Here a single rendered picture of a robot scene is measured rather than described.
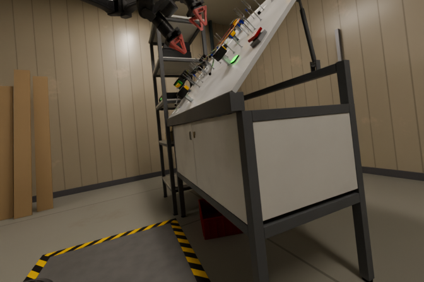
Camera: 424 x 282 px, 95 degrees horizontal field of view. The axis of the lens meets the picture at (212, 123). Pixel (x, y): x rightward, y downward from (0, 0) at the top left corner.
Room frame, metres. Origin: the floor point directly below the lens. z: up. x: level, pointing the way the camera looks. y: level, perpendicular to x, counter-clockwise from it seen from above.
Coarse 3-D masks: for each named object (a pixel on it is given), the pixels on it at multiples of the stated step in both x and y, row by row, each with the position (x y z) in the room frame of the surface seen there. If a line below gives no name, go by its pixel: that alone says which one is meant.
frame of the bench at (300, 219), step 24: (240, 120) 0.66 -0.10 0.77; (240, 144) 0.68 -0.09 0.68; (360, 168) 0.88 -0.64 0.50; (360, 192) 0.87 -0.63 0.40; (288, 216) 0.72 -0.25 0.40; (312, 216) 0.75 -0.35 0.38; (360, 216) 0.87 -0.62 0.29; (264, 240) 0.66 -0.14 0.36; (360, 240) 0.88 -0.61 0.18; (264, 264) 0.66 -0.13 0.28; (360, 264) 0.90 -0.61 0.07
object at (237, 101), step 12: (228, 96) 0.64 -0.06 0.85; (240, 96) 0.65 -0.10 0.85; (192, 108) 1.01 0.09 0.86; (204, 108) 0.85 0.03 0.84; (216, 108) 0.73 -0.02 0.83; (228, 108) 0.65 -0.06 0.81; (240, 108) 0.65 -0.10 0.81; (168, 120) 1.64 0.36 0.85; (180, 120) 1.26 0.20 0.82; (192, 120) 1.05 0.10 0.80
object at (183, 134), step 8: (176, 128) 1.59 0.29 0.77; (184, 128) 1.35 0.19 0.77; (176, 136) 1.61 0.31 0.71; (184, 136) 1.37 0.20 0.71; (176, 144) 1.64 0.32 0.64; (184, 144) 1.39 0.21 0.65; (192, 144) 1.20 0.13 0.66; (176, 152) 1.67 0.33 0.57; (184, 152) 1.41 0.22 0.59; (192, 152) 1.22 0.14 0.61; (184, 160) 1.43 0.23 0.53; (192, 160) 1.24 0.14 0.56; (184, 168) 1.45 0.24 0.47; (192, 168) 1.25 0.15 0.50; (184, 176) 1.47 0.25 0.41; (192, 176) 1.27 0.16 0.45
